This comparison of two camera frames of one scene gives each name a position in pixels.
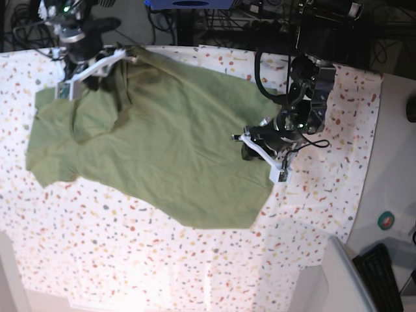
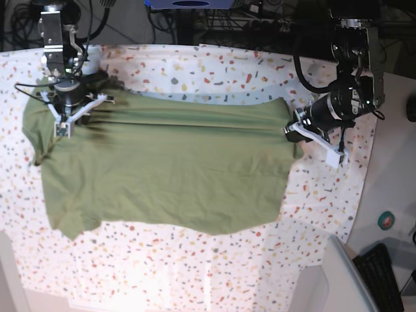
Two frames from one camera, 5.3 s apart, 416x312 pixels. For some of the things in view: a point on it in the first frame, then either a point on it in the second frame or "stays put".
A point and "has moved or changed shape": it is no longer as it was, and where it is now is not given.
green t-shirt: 171,136 has moved or changed shape
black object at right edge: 411,108 stays put
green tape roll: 386,220 stays put
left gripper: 80,43 -> 70,93
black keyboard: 375,265 stays put
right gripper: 273,134 -> 330,112
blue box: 188,4 stays put
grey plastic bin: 336,285 stays put
